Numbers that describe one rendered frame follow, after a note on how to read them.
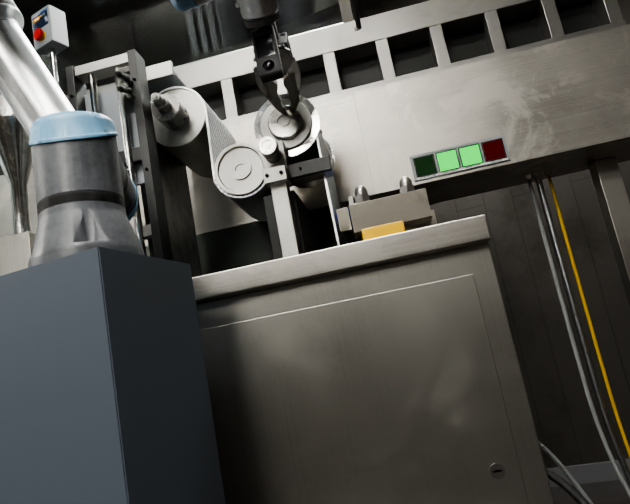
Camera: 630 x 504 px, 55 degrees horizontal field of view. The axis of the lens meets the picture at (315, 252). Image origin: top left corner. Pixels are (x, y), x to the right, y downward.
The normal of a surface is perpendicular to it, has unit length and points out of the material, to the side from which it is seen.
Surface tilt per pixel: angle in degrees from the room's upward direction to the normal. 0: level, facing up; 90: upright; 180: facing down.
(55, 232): 72
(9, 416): 90
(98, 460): 90
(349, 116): 90
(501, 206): 90
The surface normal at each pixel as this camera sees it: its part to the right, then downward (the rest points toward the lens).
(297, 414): -0.16, -0.17
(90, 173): 0.52, -0.26
